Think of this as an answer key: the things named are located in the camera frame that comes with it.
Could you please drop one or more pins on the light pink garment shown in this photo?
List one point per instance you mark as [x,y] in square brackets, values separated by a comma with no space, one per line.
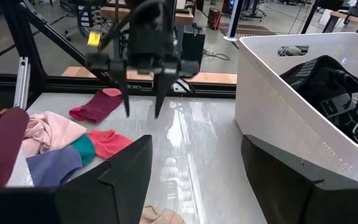
[51,130]

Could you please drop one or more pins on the white pole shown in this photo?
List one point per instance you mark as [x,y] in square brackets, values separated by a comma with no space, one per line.
[235,18]

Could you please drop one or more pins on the black table frame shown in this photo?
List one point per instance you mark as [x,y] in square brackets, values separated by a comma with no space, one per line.
[73,85]

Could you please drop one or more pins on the red black device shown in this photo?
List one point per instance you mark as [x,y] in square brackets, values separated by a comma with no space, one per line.
[213,18]

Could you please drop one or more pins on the beige garment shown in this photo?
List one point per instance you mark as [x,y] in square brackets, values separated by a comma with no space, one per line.
[160,216]

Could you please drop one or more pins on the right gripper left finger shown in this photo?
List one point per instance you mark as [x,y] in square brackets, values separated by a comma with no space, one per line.
[89,205]

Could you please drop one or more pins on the wooden workbench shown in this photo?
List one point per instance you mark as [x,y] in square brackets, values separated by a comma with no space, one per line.
[185,17]

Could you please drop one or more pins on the wooden desk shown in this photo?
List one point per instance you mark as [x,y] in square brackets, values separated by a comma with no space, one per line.
[353,17]

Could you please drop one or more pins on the purple garment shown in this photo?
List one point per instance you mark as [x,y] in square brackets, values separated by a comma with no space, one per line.
[54,165]

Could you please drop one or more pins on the aluminium frame post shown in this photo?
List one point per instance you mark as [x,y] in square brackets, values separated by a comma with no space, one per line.
[22,81]

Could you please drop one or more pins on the white perforated plastic basket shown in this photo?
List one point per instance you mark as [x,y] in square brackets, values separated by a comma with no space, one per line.
[275,118]

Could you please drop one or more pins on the coral red garment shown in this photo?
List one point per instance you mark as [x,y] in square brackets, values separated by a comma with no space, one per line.
[109,143]

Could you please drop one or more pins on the teal sock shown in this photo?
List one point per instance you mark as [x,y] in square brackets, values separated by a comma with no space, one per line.
[84,149]

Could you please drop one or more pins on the maroon sock red toe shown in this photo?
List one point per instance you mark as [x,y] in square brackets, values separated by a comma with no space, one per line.
[98,105]

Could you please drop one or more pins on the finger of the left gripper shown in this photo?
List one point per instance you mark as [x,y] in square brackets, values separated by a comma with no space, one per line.
[123,87]
[162,87]

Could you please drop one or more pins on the maroon garment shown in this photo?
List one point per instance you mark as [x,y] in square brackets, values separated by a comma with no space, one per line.
[2,146]

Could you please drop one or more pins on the striped floor mat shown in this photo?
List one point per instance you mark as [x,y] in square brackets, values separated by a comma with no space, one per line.
[247,30]

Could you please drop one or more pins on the black diagonal frame strut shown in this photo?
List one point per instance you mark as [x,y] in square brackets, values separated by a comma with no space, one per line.
[57,40]

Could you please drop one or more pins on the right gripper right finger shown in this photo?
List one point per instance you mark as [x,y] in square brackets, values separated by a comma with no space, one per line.
[291,202]

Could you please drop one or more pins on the black computer box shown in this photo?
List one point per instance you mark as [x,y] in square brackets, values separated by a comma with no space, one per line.
[193,46]

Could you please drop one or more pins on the wooden table end board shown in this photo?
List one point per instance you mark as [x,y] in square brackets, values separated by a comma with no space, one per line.
[216,77]

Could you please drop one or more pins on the white garment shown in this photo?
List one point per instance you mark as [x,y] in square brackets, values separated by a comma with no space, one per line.
[19,174]

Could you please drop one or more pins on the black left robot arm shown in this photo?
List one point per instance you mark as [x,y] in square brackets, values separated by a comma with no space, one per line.
[154,3]

